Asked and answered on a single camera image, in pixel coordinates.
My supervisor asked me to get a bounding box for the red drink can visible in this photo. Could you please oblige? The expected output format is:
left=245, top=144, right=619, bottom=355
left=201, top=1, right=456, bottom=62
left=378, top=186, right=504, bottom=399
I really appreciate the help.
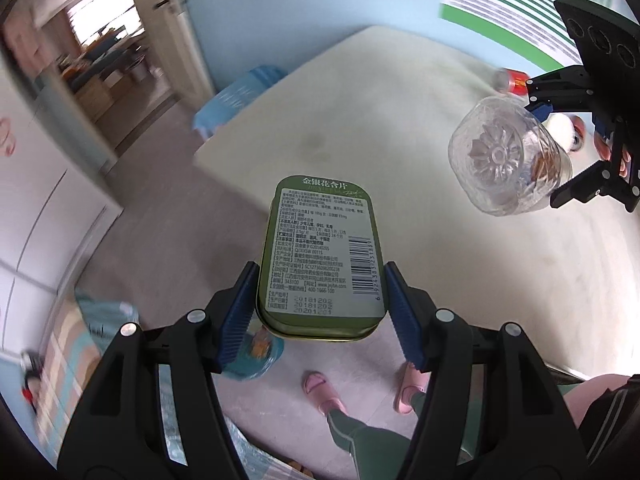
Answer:
left=492, top=67, right=531, bottom=96
left=547, top=114, right=586, bottom=153

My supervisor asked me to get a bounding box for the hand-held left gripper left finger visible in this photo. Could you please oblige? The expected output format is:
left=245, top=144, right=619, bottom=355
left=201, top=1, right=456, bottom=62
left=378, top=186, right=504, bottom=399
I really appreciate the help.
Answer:
left=57, top=261, right=261, bottom=480

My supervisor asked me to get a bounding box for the person's right hand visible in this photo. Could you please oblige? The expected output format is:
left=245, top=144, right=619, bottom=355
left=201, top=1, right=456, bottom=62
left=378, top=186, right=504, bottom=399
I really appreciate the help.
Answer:
left=595, top=132, right=632, bottom=180

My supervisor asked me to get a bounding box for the striped floor mat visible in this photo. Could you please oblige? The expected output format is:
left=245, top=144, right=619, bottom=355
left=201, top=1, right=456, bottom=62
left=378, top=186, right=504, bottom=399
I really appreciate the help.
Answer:
left=20, top=290, right=142, bottom=461

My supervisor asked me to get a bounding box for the dark blue sofa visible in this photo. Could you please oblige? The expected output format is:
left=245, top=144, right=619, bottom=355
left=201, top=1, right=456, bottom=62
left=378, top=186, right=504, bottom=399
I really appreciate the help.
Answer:
left=65, top=30, right=148, bottom=93

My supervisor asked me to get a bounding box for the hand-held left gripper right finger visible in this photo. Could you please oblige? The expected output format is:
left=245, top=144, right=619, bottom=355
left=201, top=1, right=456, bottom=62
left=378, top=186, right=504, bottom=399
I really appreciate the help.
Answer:
left=384, top=262, right=588, bottom=480

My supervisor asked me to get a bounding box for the black striped strap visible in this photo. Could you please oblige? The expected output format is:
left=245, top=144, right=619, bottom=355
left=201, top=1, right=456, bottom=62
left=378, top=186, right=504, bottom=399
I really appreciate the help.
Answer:
left=577, top=375, right=640, bottom=473

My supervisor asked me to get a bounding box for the pink slipper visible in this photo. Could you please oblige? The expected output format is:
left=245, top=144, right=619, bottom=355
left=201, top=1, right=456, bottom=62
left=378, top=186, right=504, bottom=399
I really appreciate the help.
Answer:
left=394, top=362, right=430, bottom=413
left=302, top=371, right=351, bottom=413

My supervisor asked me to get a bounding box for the white wardrobe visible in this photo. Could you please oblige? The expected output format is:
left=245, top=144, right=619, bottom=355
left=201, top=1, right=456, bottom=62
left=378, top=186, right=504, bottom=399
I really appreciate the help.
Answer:
left=0, top=60, right=124, bottom=361

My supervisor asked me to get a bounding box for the open door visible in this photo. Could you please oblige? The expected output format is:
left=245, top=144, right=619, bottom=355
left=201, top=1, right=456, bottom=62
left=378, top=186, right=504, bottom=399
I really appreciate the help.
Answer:
left=150, top=0, right=217, bottom=100

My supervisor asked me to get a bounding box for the clear plastic bottle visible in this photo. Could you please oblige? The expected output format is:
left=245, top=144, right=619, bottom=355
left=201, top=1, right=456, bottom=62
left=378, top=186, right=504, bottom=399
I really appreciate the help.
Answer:
left=447, top=95, right=573, bottom=217

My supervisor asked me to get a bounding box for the person's green trouser leg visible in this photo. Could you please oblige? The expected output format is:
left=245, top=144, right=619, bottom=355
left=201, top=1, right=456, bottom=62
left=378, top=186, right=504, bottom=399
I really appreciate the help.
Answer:
left=410, top=390, right=475, bottom=467
left=327, top=407, right=416, bottom=480

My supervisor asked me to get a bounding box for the green striped wall poster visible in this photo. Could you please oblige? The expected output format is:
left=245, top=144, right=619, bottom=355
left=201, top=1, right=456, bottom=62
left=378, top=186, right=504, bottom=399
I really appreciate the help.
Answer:
left=440, top=0, right=616, bottom=73

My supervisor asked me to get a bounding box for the green metal tin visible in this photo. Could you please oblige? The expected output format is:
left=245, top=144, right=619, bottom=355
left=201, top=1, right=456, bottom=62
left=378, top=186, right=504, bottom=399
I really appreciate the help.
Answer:
left=255, top=175, right=386, bottom=343

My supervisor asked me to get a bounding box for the person's pink shirt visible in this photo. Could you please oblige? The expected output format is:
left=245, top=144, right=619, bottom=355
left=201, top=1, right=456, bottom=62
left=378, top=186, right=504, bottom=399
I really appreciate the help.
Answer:
left=564, top=374, right=640, bottom=431

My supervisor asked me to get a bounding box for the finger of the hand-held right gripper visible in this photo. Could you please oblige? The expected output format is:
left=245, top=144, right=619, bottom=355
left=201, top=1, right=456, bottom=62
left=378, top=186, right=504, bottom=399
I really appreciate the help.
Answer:
left=550, top=159, right=618, bottom=209
left=526, top=66, right=601, bottom=122

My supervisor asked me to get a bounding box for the blue plastic stool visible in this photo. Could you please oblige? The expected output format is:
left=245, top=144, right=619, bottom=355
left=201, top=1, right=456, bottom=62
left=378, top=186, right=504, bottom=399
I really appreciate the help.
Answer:
left=194, top=65, right=287, bottom=143

